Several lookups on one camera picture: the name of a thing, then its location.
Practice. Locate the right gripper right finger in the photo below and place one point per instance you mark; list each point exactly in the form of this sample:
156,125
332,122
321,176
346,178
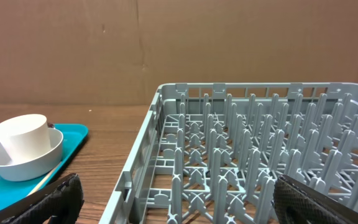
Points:
295,202

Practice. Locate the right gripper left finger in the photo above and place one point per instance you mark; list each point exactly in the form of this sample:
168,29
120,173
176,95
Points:
58,202

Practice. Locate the grey dishwasher rack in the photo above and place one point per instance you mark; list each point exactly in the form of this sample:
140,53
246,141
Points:
215,150

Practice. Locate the wooden chopstick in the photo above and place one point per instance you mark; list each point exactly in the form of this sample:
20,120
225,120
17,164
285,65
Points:
40,184

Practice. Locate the teal serving tray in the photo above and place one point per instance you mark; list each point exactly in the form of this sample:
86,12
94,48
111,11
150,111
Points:
73,137

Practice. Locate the white cup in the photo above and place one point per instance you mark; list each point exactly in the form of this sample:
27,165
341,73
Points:
25,137

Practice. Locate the grey small bowl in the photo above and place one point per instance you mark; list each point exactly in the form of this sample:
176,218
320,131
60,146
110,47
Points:
21,171

